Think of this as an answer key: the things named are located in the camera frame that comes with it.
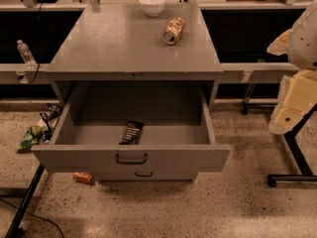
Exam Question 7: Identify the brown patterned soda can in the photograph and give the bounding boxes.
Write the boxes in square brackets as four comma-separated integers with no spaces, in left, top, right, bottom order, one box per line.
[163,17,185,45]

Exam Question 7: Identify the green snack bag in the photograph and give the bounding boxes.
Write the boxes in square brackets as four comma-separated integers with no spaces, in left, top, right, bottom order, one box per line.
[18,125,42,152]

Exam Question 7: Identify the white ceramic bowl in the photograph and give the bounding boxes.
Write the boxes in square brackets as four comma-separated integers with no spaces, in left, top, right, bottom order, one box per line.
[139,0,165,17]

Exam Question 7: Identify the clear plastic water bottle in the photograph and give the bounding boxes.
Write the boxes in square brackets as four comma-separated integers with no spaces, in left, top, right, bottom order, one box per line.
[17,40,37,69]

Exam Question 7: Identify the black floor cable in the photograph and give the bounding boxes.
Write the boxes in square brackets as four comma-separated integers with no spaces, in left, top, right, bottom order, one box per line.
[0,196,65,238]

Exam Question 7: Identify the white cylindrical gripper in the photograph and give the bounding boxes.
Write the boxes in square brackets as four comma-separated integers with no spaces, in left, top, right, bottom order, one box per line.
[266,29,317,135]

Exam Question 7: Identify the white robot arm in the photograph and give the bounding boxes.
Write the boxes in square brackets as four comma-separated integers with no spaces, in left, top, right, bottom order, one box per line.
[266,0,317,135]

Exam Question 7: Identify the black rolling stand base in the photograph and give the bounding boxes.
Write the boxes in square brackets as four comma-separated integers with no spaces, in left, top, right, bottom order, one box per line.
[242,83,317,187]

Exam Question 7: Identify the open grey top drawer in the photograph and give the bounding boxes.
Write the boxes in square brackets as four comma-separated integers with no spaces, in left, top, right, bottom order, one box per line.
[32,81,230,175]

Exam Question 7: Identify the lower grey drawer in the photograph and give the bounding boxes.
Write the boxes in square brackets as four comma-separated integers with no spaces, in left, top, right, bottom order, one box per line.
[95,173,197,182]

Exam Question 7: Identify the black rxbar chocolate bar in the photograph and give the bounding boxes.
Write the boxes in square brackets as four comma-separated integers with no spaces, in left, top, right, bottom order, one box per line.
[120,121,144,145]

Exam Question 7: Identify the black table leg left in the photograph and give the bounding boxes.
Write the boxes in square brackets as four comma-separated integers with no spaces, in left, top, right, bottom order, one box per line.
[0,165,45,238]

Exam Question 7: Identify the grey metal drawer cabinet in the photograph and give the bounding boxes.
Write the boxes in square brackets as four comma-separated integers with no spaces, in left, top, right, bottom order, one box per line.
[45,2,224,183]

